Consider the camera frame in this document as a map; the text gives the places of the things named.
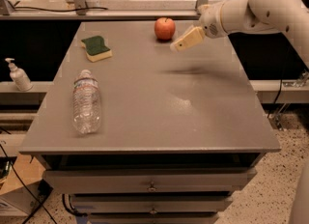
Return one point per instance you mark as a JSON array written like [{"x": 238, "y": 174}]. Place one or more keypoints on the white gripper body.
[{"x": 210, "y": 20}]

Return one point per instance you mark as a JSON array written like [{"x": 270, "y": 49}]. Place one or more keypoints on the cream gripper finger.
[{"x": 191, "y": 37}]

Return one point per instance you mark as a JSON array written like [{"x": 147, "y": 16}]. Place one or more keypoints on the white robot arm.
[{"x": 288, "y": 17}]

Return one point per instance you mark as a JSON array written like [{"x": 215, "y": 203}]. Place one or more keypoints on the red apple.
[{"x": 164, "y": 28}]

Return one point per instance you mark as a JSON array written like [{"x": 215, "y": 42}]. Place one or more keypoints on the grey drawer cabinet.
[{"x": 192, "y": 110}]

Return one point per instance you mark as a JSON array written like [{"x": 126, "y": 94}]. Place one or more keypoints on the green yellow sponge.
[{"x": 96, "y": 49}]

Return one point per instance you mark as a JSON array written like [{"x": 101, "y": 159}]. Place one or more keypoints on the clear plastic water bottle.
[{"x": 86, "y": 103}]

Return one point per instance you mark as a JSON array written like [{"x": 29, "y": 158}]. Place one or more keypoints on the top grey drawer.
[{"x": 148, "y": 181}]

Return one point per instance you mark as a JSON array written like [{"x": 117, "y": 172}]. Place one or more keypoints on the grey drawer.
[
  {"x": 148, "y": 181},
  {"x": 152, "y": 203},
  {"x": 159, "y": 218}
]

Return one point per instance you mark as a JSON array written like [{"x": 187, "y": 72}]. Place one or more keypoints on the middle grey drawer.
[{"x": 152, "y": 203}]

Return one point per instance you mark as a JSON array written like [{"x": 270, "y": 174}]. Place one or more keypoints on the white pump dispenser bottle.
[{"x": 19, "y": 76}]

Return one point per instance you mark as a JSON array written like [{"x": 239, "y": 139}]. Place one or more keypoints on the bottom grey drawer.
[{"x": 159, "y": 218}]

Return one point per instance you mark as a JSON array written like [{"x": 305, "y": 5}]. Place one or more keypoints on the cardboard box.
[{"x": 21, "y": 187}]

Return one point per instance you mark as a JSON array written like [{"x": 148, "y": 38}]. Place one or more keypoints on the grey metal rail shelf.
[{"x": 97, "y": 14}]

